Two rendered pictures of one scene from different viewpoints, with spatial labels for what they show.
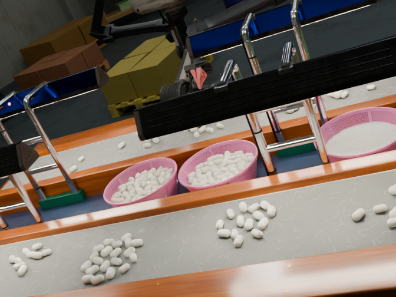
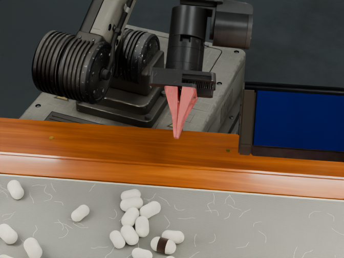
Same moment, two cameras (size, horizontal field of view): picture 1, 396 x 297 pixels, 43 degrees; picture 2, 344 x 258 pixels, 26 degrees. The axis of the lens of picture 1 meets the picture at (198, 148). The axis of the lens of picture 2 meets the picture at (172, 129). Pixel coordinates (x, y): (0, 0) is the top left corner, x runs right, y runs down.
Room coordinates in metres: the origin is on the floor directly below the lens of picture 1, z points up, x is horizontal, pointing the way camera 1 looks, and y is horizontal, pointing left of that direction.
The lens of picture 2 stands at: (1.08, 0.15, 1.59)
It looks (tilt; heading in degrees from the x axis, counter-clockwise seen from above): 40 degrees down; 344
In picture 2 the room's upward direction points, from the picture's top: straight up
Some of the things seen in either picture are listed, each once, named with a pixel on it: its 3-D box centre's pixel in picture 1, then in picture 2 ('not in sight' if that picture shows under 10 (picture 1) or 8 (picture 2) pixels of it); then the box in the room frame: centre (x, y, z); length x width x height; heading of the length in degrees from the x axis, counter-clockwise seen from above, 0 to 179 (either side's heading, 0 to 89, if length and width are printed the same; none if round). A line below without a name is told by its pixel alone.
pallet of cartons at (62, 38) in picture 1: (68, 43); not in sight; (8.81, 1.33, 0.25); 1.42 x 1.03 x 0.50; 142
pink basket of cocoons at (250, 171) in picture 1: (221, 174); not in sight; (1.41, -0.04, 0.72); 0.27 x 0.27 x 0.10
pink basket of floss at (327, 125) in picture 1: (363, 144); not in sight; (1.24, -0.44, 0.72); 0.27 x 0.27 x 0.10
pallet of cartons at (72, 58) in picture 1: (61, 72); not in sight; (6.96, 1.32, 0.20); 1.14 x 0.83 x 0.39; 48
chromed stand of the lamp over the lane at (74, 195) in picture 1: (46, 145); not in sight; (1.87, 0.54, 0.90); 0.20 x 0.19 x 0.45; 67
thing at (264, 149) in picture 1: (282, 139); not in sight; (1.12, -0.21, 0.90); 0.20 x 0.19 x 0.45; 67
